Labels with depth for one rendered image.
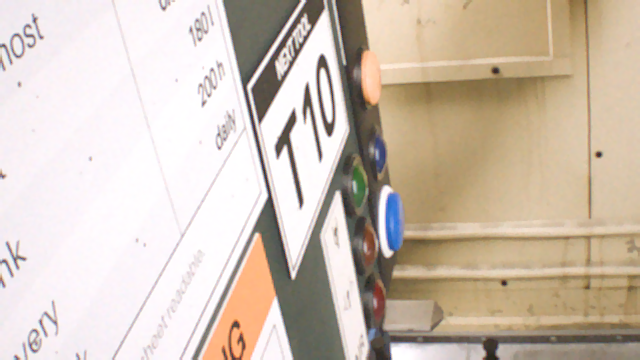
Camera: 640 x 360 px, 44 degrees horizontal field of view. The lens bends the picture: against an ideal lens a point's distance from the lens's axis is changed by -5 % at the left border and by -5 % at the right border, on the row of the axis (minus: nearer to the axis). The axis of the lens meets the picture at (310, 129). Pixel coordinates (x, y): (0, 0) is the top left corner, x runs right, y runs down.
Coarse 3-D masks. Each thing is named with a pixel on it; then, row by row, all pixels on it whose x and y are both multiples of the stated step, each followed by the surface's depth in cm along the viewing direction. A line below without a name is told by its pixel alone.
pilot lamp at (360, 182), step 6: (360, 168) 35; (354, 174) 35; (360, 174) 35; (354, 180) 34; (360, 180) 35; (366, 180) 35; (354, 186) 34; (360, 186) 35; (366, 186) 35; (354, 192) 34; (360, 192) 35; (366, 192) 35; (354, 198) 34; (360, 198) 35; (360, 204) 35
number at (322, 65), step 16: (320, 48) 31; (304, 64) 29; (320, 64) 31; (304, 80) 29; (320, 80) 31; (304, 96) 29; (320, 96) 31; (336, 96) 33; (304, 112) 29; (320, 112) 31; (336, 112) 33; (304, 128) 29; (320, 128) 31; (336, 128) 33; (304, 144) 29; (320, 144) 31; (320, 160) 31; (320, 176) 31
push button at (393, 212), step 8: (392, 192) 42; (392, 200) 41; (400, 200) 42; (384, 208) 41; (392, 208) 41; (400, 208) 42; (384, 216) 40; (392, 216) 40; (400, 216) 41; (384, 224) 40; (392, 224) 40; (400, 224) 41; (392, 232) 40; (400, 232) 41; (392, 240) 41; (400, 240) 41; (392, 248) 41
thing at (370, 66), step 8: (368, 56) 37; (368, 64) 37; (376, 64) 38; (368, 72) 37; (376, 72) 38; (368, 80) 37; (376, 80) 38; (368, 88) 37; (376, 88) 38; (368, 96) 37; (376, 96) 38; (368, 104) 38
